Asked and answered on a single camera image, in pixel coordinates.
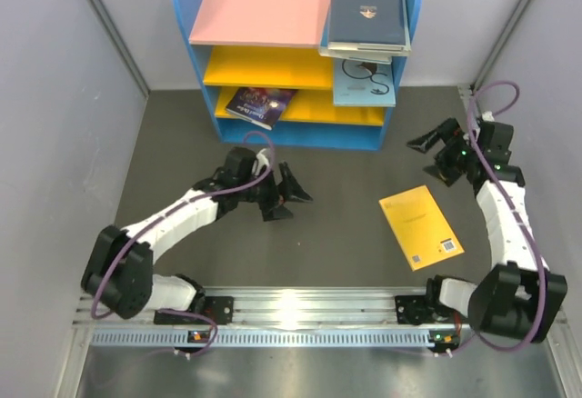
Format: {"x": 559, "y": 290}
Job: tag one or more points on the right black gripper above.
{"x": 447, "y": 132}

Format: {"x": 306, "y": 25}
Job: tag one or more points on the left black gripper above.
{"x": 288, "y": 188}

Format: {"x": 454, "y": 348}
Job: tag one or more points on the yellow book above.
{"x": 420, "y": 228}

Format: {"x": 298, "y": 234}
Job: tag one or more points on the purple Robinson Crusoe book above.
{"x": 260, "y": 106}

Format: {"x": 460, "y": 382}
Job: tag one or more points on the light blue book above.
{"x": 364, "y": 84}

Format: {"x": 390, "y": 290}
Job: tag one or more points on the navy blue book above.
{"x": 366, "y": 12}

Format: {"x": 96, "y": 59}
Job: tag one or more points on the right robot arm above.
{"x": 519, "y": 298}

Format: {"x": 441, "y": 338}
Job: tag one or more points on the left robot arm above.
{"x": 120, "y": 271}

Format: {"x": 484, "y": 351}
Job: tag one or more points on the blue pink yellow bookshelf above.
{"x": 274, "y": 44}

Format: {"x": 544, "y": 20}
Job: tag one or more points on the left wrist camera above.
{"x": 262, "y": 162}

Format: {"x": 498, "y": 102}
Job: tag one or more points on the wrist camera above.
{"x": 262, "y": 162}
{"x": 486, "y": 116}

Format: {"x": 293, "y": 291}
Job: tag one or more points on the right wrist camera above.
{"x": 486, "y": 116}

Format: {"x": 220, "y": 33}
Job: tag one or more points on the aluminium mounting rail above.
{"x": 284, "y": 317}

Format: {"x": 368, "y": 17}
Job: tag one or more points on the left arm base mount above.
{"x": 220, "y": 309}

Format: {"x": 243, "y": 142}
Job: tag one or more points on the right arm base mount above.
{"x": 419, "y": 310}

